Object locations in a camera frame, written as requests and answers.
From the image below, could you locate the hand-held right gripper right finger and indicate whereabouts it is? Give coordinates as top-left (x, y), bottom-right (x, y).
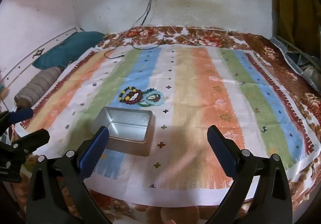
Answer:
top-left (207, 125), bottom-right (294, 224)

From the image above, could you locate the teal pillow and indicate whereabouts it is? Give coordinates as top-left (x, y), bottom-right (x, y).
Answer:
top-left (32, 31), bottom-right (106, 70)

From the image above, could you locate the long black charging cable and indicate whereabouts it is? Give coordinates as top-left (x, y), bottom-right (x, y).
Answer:
top-left (104, 0), bottom-right (154, 59)

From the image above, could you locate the yellow blue black bead bracelet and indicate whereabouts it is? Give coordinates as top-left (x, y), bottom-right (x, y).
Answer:
top-left (118, 86), bottom-right (141, 103)

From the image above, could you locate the rectangular metal tin box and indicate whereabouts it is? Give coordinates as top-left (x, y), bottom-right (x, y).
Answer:
top-left (90, 107), bottom-right (153, 157)

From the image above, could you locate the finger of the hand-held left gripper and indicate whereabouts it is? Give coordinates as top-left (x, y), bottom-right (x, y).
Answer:
top-left (0, 108), bottom-right (34, 135)
top-left (0, 129), bottom-right (51, 183)

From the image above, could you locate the mustard hanging garment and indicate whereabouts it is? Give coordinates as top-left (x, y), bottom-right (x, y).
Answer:
top-left (273, 0), bottom-right (321, 49)

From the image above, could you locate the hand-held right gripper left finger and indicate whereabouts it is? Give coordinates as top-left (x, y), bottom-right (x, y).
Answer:
top-left (26, 126), bottom-right (111, 224)

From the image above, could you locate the striped pastel mat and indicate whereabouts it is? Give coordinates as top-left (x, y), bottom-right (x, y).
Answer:
top-left (15, 45), bottom-right (321, 208)

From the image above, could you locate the light blue bead bracelet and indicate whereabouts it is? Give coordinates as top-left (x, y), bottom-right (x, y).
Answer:
top-left (144, 90), bottom-right (167, 108)

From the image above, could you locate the white metal bed rail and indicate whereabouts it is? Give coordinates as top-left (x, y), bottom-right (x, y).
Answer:
top-left (269, 36), bottom-right (321, 89)

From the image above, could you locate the mixed blue white bead bracelet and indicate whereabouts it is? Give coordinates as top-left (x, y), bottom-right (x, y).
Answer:
top-left (142, 88), bottom-right (161, 103)

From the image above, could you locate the dark red bead bracelet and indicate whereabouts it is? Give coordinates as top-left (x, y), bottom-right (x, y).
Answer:
top-left (125, 90), bottom-right (144, 105)

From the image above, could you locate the white headboard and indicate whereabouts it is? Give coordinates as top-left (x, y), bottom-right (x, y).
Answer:
top-left (0, 27), bottom-right (83, 114)

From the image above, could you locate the striped bolster pillow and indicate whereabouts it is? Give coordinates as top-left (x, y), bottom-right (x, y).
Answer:
top-left (14, 66), bottom-right (66, 109)

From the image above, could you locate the green bangle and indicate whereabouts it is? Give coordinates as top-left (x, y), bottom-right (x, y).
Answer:
top-left (137, 99), bottom-right (156, 107)

